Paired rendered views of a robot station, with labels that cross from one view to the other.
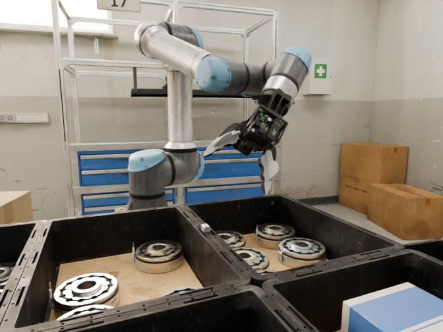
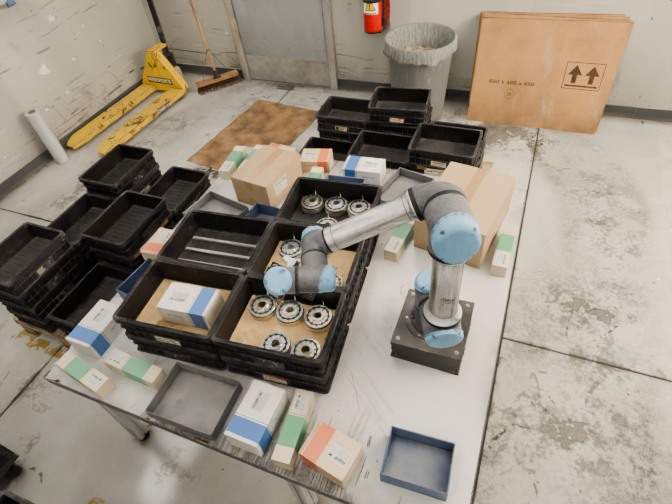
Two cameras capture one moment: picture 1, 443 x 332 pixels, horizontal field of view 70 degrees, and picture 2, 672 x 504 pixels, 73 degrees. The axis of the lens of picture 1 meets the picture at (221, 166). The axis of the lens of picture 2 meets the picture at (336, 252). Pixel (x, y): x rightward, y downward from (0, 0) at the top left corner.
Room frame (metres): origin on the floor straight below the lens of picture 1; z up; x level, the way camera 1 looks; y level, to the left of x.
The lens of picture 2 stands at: (1.46, -0.63, 2.20)
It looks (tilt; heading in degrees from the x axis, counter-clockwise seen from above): 46 degrees down; 134
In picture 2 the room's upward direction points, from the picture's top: 8 degrees counter-clockwise
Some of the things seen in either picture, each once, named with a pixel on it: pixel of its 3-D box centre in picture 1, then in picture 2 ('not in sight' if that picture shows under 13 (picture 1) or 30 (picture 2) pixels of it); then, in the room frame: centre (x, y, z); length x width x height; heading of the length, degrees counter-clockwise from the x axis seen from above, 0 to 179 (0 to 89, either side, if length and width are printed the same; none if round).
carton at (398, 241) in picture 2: not in sight; (400, 237); (0.67, 0.60, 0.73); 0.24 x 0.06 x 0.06; 101
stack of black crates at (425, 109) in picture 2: not in sight; (399, 127); (-0.14, 1.84, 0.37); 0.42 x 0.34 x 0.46; 17
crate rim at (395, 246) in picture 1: (273, 226); (280, 316); (0.64, -0.11, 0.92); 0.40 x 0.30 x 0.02; 22
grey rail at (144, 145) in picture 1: (178, 143); not in sight; (2.57, 0.35, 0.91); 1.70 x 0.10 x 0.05; 107
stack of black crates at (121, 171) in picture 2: not in sight; (130, 190); (-1.28, 0.28, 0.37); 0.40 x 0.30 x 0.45; 107
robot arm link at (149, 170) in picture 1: (148, 170); (432, 291); (1.03, 0.24, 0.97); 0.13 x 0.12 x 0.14; 132
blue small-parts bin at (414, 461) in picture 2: not in sight; (417, 462); (1.24, -0.18, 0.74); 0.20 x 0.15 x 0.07; 20
